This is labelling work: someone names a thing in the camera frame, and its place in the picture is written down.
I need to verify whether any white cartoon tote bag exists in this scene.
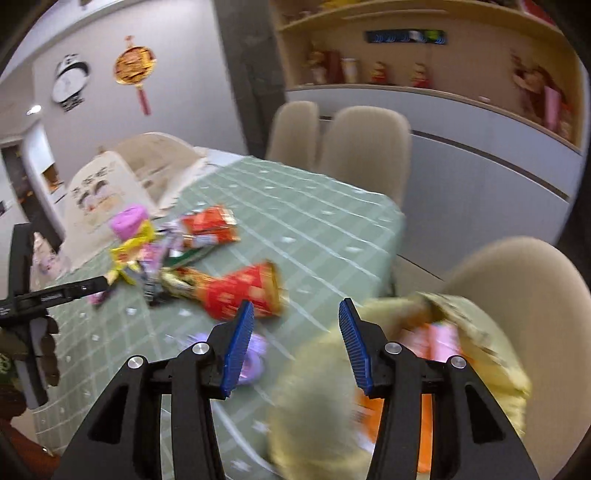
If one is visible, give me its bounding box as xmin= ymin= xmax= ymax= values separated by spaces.
xmin=62 ymin=131 xmax=209 ymax=271

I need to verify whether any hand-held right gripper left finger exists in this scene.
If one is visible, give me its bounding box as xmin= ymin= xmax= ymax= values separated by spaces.
xmin=51 ymin=299 xmax=256 ymax=480

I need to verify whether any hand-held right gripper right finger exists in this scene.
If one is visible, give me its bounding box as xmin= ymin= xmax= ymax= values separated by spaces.
xmin=338 ymin=298 xmax=541 ymax=480

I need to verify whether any red snack packet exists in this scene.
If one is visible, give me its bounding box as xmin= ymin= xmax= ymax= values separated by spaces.
xmin=179 ymin=205 xmax=241 ymax=248

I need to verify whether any person's left hand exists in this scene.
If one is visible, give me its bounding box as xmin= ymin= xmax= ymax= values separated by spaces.
xmin=0 ymin=316 xmax=61 ymax=389

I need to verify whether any red gold hanging ornament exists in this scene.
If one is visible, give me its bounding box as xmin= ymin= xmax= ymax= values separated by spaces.
xmin=113 ymin=36 xmax=158 ymax=116

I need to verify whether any panda wall clock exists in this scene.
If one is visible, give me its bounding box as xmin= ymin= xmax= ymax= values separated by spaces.
xmin=51 ymin=53 xmax=91 ymax=114

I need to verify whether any wooden wall shelf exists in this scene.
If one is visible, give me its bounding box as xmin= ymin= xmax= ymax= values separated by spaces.
xmin=270 ymin=0 xmax=588 ymax=153

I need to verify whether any yellow plastic bag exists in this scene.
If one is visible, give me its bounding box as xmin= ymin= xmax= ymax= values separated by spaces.
xmin=268 ymin=293 xmax=532 ymax=480

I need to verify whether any pink plastic wrapper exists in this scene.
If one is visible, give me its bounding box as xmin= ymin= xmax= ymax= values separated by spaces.
xmin=110 ymin=205 xmax=149 ymax=241

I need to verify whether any orange pink snack packet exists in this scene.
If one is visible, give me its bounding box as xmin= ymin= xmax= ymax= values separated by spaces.
xmin=355 ymin=322 xmax=459 ymax=472

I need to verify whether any purple snack wrapper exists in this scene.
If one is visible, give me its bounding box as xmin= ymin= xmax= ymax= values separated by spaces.
xmin=139 ymin=226 xmax=185 ymax=271

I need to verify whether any red gold cylindrical can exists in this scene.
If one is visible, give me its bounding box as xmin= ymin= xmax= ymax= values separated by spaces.
xmin=203 ymin=261 xmax=283 ymax=321

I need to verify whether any green checked tablecloth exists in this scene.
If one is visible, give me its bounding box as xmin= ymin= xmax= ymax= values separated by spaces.
xmin=34 ymin=154 xmax=407 ymax=480

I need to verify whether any purple toy mirror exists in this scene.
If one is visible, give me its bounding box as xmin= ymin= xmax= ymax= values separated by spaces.
xmin=187 ymin=330 xmax=269 ymax=386

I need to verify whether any pink patterned cloth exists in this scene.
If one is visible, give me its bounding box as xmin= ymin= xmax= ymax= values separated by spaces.
xmin=30 ymin=231 xmax=72 ymax=278

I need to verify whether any beige chair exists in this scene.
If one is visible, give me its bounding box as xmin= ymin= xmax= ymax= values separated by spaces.
xmin=436 ymin=235 xmax=591 ymax=480
xmin=267 ymin=102 xmax=320 ymax=172
xmin=318 ymin=106 xmax=413 ymax=209

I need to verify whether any white sideboard cabinet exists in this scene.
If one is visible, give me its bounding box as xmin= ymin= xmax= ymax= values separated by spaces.
xmin=285 ymin=87 xmax=585 ymax=288

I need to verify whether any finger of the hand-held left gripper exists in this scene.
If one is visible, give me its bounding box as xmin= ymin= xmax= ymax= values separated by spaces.
xmin=60 ymin=276 xmax=110 ymax=304

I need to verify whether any yellow snack wrapper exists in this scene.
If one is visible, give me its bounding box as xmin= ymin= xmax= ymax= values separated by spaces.
xmin=109 ymin=222 xmax=158 ymax=283

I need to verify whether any gold snack packet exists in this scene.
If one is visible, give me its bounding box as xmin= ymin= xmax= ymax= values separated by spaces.
xmin=159 ymin=265 xmax=213 ymax=298

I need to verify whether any dark door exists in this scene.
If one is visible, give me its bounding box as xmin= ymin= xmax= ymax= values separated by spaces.
xmin=0 ymin=144 xmax=63 ymax=252

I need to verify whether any flower vase figurine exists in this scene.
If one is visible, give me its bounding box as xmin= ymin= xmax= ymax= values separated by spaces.
xmin=307 ymin=44 xmax=327 ymax=84

